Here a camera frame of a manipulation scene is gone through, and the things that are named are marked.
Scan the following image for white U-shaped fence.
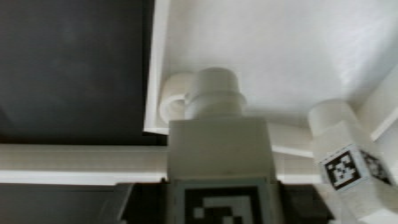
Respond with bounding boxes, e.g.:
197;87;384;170
0;144;320;185

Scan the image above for white table leg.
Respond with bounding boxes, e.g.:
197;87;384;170
309;100;398;224
167;68;284;224

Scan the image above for white square table top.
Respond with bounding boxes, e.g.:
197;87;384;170
144;0;398;157

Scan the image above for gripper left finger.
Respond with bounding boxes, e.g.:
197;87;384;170
94;182;165;224

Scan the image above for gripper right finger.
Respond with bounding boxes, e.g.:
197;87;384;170
279;184;334;224

